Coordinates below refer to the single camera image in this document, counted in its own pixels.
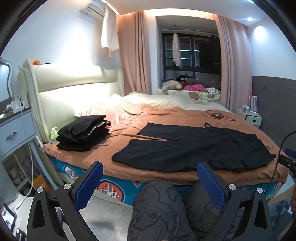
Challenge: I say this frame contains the pink curtain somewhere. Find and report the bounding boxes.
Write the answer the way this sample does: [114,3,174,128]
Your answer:
[116,10,153,95]
[213,14,253,114]

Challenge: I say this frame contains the person's legs in grey trousers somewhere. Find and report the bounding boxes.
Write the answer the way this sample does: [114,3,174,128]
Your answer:
[127,180,245,241]

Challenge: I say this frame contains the blue-grey nightstand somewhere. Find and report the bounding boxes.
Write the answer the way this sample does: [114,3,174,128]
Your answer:
[0,107,47,204]

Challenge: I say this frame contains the white charger block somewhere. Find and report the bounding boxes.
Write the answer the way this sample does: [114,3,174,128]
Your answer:
[10,96,26,112]

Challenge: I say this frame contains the black and white printed cloth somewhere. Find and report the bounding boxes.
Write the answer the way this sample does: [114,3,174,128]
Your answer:
[205,88,221,99]

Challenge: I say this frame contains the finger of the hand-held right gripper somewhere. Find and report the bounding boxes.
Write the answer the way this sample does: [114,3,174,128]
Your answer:
[277,148,296,179]

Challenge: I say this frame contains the floral hanging garment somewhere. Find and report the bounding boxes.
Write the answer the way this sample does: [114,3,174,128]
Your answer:
[172,33,183,69]

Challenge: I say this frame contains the white hanging garment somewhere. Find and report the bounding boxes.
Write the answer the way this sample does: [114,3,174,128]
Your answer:
[100,5,120,52]

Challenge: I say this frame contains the dark window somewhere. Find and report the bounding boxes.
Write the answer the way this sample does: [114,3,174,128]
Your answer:
[155,16,222,79]

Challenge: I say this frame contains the white nightstand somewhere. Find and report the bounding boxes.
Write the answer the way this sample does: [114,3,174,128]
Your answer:
[236,108,263,127]

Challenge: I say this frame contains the orange-blanketed bed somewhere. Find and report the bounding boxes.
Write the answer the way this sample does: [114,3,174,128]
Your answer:
[44,102,289,186]

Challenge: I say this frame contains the black pants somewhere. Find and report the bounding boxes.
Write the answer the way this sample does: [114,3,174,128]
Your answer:
[112,123,277,174]

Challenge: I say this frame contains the black plush toy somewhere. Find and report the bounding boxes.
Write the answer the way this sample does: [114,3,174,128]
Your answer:
[176,74,199,85]

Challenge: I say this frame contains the grey gooseneck lamp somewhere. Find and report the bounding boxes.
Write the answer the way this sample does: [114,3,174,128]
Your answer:
[0,58,13,100]

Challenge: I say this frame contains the green tissue box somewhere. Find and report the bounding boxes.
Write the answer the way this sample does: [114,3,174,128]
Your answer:
[48,127,60,144]

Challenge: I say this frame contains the pink and white rack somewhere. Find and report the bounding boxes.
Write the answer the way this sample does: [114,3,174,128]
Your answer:
[247,90,258,114]

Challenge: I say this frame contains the pink plush toy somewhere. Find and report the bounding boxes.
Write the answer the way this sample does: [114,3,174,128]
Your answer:
[184,84,206,92]

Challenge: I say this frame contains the stack of folded black clothes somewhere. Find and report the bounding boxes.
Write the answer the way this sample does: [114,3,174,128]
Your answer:
[56,115,111,151]

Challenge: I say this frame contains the white charging cable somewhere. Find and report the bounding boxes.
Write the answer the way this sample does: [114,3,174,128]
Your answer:
[14,102,35,209]

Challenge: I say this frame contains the grey plush toy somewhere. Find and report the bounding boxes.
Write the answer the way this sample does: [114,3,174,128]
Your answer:
[161,80,182,95]

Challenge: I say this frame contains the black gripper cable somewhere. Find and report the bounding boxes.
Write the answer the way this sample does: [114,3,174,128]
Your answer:
[269,132,296,186]

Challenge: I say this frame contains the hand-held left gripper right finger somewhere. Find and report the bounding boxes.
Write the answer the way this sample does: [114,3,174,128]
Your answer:
[196,162,280,241]

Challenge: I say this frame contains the cream padded headboard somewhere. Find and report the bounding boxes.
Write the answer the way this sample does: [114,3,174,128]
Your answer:
[17,58,125,144]

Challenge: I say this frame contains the white air conditioner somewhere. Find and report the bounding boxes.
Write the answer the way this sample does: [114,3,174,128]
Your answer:
[80,0,109,16]

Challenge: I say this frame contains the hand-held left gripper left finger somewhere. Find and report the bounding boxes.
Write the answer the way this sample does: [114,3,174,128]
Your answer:
[26,161,104,241]

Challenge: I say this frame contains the tablet screen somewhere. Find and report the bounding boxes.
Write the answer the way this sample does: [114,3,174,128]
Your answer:
[0,203,18,230]

